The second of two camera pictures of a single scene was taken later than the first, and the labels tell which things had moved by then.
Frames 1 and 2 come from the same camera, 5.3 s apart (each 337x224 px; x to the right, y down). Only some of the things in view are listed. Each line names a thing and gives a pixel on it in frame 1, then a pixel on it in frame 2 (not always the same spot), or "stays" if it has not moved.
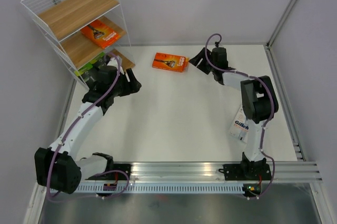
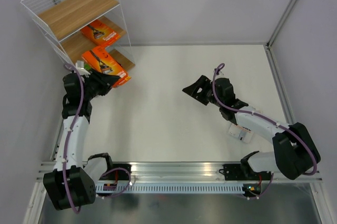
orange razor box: (170, 62) to (100, 58)
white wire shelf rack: (80, 19) stays
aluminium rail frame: (209, 172) stays
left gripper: (131, 87) to (105, 81)
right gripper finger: (196, 60) to (199, 89)
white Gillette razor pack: (240, 128) stays
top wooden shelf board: (71, 14) stays
